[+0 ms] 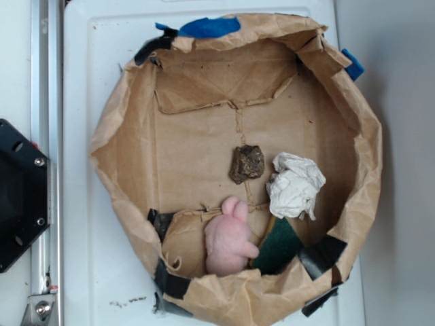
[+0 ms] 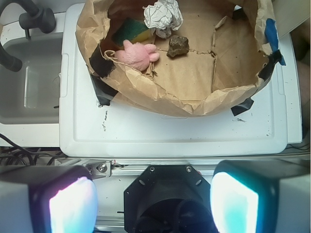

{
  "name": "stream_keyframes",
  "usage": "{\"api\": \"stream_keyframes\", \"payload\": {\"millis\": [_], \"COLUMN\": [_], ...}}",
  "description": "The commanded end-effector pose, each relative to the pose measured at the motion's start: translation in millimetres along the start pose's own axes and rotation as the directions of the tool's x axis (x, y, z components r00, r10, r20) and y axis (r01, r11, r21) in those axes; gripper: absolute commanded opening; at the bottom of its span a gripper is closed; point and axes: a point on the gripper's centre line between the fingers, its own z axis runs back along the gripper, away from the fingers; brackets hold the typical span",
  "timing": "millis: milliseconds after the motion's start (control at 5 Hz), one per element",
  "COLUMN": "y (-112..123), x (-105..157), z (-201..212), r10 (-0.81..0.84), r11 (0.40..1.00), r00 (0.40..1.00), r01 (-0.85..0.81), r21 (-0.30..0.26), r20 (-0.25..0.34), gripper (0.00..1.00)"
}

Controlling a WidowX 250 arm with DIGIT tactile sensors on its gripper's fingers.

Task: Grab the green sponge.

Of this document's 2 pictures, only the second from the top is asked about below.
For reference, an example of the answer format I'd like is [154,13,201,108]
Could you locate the black octagonal mount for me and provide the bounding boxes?
[123,165,218,233]

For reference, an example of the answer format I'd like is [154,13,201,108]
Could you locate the grey sink basin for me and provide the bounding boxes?
[0,33,63,124]

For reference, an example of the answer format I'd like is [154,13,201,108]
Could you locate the crumpled white paper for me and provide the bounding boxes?
[143,0,183,39]

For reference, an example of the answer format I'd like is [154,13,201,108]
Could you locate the brown paper bag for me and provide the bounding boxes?
[76,0,278,117]

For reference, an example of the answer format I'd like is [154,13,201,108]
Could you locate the black cables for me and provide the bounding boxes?
[0,133,66,166]

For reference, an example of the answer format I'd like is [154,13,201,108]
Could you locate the black tape piece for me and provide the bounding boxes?
[90,75,118,106]
[231,98,254,116]

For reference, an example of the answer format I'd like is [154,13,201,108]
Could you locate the pink plush toy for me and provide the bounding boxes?
[115,40,160,71]

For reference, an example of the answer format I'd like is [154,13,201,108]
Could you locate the brown rock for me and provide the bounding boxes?
[167,35,190,58]

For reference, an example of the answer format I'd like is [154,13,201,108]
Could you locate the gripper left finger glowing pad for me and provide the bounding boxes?
[0,166,98,233]

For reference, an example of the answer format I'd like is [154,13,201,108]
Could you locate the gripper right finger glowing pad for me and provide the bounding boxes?
[210,159,311,233]

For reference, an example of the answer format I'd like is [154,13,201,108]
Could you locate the black tape left piece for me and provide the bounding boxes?
[90,75,118,106]

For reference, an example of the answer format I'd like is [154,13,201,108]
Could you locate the green yellow sponge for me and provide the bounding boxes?
[112,18,151,47]

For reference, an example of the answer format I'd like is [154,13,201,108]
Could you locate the blue tape strip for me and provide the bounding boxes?
[264,18,286,66]

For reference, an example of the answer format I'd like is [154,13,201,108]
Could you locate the aluminium frame rail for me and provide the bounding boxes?
[54,157,311,177]

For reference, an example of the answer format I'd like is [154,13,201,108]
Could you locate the black hose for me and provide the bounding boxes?
[0,45,23,73]

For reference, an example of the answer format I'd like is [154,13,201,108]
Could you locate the black faucet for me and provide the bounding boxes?
[0,0,56,33]

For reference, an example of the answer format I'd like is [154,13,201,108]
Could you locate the white plastic bin lid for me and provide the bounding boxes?
[59,3,288,159]

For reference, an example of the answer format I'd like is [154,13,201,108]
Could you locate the black tape right piece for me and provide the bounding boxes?
[231,98,254,116]

